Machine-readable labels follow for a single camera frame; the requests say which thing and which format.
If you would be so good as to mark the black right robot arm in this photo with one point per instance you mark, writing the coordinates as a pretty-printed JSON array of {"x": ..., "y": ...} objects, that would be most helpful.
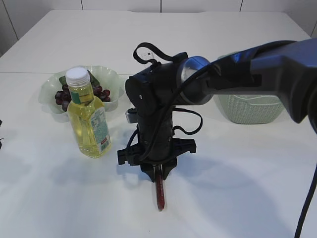
[{"x": 286, "y": 69}]

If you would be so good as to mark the green woven plastic basket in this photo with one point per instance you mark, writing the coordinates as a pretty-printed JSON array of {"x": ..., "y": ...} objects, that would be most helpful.
[{"x": 249, "y": 109}]

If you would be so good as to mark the yellow drink bottle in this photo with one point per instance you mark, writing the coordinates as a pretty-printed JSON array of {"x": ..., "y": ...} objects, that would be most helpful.
[{"x": 87, "y": 114}]

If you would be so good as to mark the purple artificial grape bunch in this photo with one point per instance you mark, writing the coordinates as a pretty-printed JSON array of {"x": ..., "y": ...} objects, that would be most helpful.
[{"x": 64, "y": 96}]

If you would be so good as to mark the green wavy plate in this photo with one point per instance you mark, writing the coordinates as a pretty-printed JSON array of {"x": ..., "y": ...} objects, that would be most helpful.
[{"x": 108, "y": 79}]

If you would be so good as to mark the clear plastic ruler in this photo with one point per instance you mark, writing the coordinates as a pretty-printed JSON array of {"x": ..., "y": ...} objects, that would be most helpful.
[{"x": 147, "y": 56}]

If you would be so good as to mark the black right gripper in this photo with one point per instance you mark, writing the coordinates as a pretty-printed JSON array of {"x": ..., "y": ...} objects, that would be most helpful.
[{"x": 153, "y": 144}]

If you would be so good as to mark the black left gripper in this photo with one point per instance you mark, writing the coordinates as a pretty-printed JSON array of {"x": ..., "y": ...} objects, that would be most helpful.
[{"x": 1, "y": 139}]

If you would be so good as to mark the red glitter marker pen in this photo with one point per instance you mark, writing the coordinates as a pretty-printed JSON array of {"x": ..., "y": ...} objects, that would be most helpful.
[{"x": 159, "y": 188}]

